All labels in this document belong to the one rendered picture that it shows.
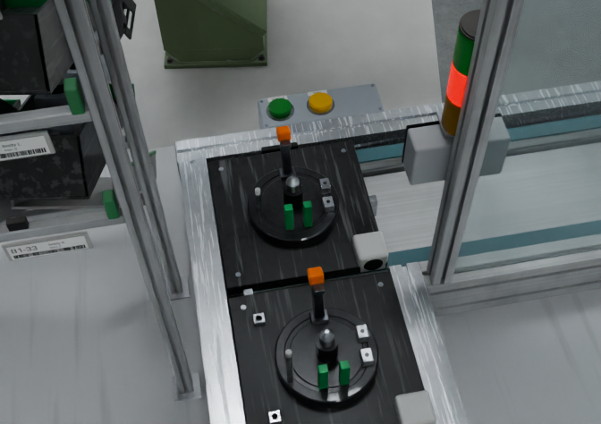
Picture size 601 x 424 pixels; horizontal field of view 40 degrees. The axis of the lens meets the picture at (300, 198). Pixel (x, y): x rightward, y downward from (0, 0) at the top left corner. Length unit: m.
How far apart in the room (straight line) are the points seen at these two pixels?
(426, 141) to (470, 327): 0.40
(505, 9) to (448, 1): 2.31
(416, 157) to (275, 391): 0.37
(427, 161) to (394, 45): 0.69
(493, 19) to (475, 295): 0.56
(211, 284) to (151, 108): 0.47
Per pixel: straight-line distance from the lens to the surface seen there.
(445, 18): 3.07
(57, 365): 1.33
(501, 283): 1.28
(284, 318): 1.18
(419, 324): 1.20
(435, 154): 1.02
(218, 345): 1.19
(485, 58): 0.87
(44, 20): 0.78
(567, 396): 1.30
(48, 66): 0.79
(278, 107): 1.41
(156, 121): 1.57
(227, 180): 1.32
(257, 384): 1.14
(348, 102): 1.43
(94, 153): 0.93
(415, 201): 1.36
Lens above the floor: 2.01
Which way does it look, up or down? 54 degrees down
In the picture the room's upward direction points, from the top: 1 degrees counter-clockwise
